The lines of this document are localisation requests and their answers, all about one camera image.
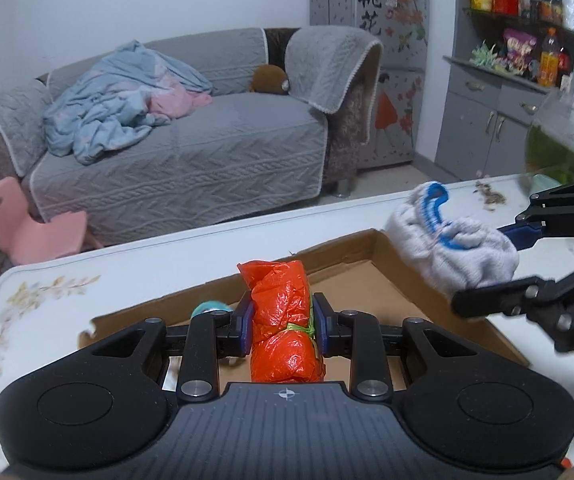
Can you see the grey sofa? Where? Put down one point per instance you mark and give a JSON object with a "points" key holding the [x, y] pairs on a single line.
{"points": [[227, 160]]}

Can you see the pink cloth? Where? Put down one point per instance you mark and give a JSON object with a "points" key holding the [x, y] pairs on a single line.
{"points": [[172, 102]]}

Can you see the grey quilted armrest cover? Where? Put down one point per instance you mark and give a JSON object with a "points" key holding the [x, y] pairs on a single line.
{"points": [[324, 65], [7, 125]]}

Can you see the grey cabinet with shelves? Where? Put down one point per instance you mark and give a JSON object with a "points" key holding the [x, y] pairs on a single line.
{"points": [[472, 110]]}

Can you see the red label bottle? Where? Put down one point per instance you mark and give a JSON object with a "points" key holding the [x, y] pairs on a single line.
{"points": [[564, 65]]}

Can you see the orange soda bottle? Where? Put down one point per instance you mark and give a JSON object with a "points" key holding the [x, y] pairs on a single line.
{"points": [[548, 60]]}

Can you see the purple snack bag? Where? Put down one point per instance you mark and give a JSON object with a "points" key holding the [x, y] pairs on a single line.
{"points": [[519, 47]]}

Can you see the floral decal refrigerator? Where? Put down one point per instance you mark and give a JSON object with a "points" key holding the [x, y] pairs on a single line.
{"points": [[397, 35]]}

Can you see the shallow cardboard box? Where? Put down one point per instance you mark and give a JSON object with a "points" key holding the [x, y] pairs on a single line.
{"points": [[367, 280]]}

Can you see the scattered brown crumbs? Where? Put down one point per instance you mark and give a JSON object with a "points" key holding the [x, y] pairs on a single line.
{"points": [[492, 195]]}

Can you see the teal patterned sock roll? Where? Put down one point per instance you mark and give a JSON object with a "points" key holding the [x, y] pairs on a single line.
{"points": [[209, 308]]}

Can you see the dark jars on shelf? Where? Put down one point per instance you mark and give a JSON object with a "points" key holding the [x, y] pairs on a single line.
{"points": [[549, 10]]}

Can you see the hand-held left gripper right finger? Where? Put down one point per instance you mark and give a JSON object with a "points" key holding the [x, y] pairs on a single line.
{"points": [[319, 327]]}

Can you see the orange plastic-wrapped roll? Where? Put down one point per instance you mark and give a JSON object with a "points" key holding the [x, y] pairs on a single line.
{"points": [[282, 300]]}

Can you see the brown plush toy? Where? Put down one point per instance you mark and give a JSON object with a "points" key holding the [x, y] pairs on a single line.
{"points": [[267, 79]]}

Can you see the glass fish tank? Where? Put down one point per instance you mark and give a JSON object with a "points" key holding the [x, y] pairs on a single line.
{"points": [[567, 135]]}

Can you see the small green plant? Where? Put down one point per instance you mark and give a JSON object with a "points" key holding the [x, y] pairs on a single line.
{"points": [[487, 55]]}

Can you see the pink child chair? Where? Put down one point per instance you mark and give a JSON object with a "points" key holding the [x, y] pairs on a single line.
{"points": [[32, 235]]}

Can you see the grey sock roll blue trim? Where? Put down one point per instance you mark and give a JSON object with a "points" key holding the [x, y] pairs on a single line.
{"points": [[467, 255]]}

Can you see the light blue blanket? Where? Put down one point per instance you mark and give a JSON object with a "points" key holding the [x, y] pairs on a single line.
{"points": [[112, 100]]}

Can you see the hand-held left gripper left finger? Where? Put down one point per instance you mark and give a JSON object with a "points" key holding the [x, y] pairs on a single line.
{"points": [[245, 327]]}

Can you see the pale green cup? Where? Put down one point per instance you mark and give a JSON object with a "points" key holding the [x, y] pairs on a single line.
{"points": [[543, 182]]}

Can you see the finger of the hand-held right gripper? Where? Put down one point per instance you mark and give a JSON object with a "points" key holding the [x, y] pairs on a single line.
{"points": [[492, 297], [522, 235]]}

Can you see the white packet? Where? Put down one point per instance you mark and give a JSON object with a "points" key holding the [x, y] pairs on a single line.
{"points": [[570, 10]]}

